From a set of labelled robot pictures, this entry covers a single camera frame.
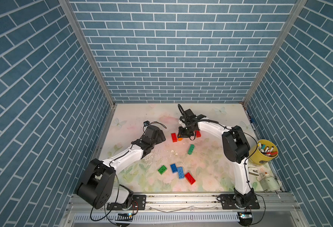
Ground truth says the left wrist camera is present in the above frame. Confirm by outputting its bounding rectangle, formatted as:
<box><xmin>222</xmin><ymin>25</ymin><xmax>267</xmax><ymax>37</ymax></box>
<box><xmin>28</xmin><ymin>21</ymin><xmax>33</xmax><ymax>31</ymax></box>
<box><xmin>143</xmin><ymin>121</ymin><xmax>150</xmax><ymax>127</ymax></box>

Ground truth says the green square lego brick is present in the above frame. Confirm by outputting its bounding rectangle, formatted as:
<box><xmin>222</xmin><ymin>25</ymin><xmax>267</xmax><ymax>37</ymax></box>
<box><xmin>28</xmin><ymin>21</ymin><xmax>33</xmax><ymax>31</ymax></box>
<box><xmin>158</xmin><ymin>165</ymin><xmax>167</xmax><ymax>175</ymax></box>

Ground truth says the dark blue lego brick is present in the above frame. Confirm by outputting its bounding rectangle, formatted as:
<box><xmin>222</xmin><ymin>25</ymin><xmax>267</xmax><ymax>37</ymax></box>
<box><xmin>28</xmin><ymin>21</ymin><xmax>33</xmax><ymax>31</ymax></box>
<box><xmin>170</xmin><ymin>164</ymin><xmax>178</xmax><ymax>173</ymax></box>

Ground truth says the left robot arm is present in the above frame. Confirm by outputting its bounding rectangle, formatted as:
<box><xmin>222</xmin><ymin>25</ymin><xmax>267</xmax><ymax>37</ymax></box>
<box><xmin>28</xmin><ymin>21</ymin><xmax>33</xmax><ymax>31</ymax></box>
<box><xmin>76</xmin><ymin>125</ymin><xmax>166</xmax><ymax>209</ymax></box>

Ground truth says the red lego brick front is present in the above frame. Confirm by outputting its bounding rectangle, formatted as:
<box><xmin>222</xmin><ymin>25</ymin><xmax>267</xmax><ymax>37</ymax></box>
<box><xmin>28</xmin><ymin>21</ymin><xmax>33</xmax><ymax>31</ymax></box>
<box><xmin>184</xmin><ymin>173</ymin><xmax>196</xmax><ymax>185</ymax></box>

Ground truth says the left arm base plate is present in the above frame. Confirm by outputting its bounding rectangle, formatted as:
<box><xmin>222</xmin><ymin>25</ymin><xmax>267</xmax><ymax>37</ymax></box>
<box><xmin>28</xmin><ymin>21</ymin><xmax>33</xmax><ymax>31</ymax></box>
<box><xmin>106</xmin><ymin>194</ymin><xmax>147</xmax><ymax>211</ymax></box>

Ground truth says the yellow pen cup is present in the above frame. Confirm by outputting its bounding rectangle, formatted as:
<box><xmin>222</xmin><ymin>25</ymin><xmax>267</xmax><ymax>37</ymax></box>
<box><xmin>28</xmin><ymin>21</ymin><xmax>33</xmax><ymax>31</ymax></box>
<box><xmin>248</xmin><ymin>140</ymin><xmax>279</xmax><ymax>166</ymax></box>

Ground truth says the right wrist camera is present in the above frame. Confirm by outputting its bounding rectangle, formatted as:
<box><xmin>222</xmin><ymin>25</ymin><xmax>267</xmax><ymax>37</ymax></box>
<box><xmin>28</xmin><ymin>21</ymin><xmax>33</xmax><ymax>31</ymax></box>
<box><xmin>177</xmin><ymin>104</ymin><xmax>196</xmax><ymax>123</ymax></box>

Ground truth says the red lego brick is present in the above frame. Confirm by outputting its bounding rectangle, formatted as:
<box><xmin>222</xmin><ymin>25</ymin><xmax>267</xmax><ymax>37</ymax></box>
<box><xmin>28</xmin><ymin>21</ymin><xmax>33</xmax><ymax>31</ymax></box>
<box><xmin>171</xmin><ymin>133</ymin><xmax>178</xmax><ymax>142</ymax></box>
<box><xmin>195</xmin><ymin>131</ymin><xmax>201</xmax><ymax>138</ymax></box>
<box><xmin>184</xmin><ymin>173</ymin><xmax>196</xmax><ymax>185</ymax></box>

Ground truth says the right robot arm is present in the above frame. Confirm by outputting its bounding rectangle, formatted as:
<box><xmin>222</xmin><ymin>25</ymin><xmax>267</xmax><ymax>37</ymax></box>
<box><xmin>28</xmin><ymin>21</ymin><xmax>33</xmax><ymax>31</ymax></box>
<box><xmin>177</xmin><ymin>109</ymin><xmax>254</xmax><ymax>209</ymax></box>

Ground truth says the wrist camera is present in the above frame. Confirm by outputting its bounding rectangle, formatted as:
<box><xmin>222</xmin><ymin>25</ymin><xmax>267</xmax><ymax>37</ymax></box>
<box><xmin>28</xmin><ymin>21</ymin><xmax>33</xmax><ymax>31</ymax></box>
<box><xmin>177</xmin><ymin>104</ymin><xmax>196</xmax><ymax>123</ymax></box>
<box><xmin>143</xmin><ymin>121</ymin><xmax>150</xmax><ymax>127</ymax></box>

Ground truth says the white small clip device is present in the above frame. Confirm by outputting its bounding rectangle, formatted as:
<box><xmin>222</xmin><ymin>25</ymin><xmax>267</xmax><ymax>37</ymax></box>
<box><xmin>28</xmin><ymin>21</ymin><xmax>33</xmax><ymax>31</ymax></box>
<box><xmin>248</xmin><ymin>167</ymin><xmax>260</xmax><ymax>176</ymax></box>

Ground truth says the aluminium front rail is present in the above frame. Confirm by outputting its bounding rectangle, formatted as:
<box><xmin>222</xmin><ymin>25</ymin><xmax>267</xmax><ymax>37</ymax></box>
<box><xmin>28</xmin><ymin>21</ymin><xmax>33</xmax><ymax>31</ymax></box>
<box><xmin>67</xmin><ymin>191</ymin><xmax>297</xmax><ymax>213</ymax></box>

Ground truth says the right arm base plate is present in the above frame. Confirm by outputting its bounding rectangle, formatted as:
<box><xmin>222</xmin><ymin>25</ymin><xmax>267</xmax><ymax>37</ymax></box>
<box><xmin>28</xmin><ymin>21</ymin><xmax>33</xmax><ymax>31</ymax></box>
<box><xmin>216</xmin><ymin>194</ymin><xmax>261</xmax><ymax>210</ymax></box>

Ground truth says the light blue lego brick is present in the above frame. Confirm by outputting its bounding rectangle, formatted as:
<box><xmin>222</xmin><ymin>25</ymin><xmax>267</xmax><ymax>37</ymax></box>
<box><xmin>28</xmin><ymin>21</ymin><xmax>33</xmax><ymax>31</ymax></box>
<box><xmin>177</xmin><ymin>166</ymin><xmax>184</xmax><ymax>179</ymax></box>

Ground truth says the green long lego brick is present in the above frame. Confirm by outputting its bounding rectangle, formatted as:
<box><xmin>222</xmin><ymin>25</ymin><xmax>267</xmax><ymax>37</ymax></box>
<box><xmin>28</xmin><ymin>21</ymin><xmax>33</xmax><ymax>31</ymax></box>
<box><xmin>187</xmin><ymin>144</ymin><xmax>195</xmax><ymax>155</ymax></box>

